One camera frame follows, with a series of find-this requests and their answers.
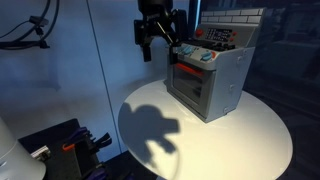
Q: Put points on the grey toy oven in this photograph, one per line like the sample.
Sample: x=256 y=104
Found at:
x=231 y=36

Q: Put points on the blue knob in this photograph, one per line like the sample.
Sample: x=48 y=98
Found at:
x=187 y=50
x=180 y=49
x=207 y=56

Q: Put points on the black tool holder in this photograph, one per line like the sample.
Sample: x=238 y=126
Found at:
x=61 y=165

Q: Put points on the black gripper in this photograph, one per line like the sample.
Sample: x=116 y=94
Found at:
x=160 y=20

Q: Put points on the red button on oven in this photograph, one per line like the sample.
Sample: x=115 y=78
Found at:
x=199 y=32

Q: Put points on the black camera on stand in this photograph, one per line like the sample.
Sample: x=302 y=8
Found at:
x=39 y=24

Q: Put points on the black handled pliers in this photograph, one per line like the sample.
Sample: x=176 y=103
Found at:
x=102 y=142

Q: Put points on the purple handled pliers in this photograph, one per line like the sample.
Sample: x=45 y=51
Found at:
x=77 y=136

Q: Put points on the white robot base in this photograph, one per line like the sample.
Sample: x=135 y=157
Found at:
x=16 y=163

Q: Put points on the red oven door handle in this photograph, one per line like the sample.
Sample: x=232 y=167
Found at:
x=189 y=69

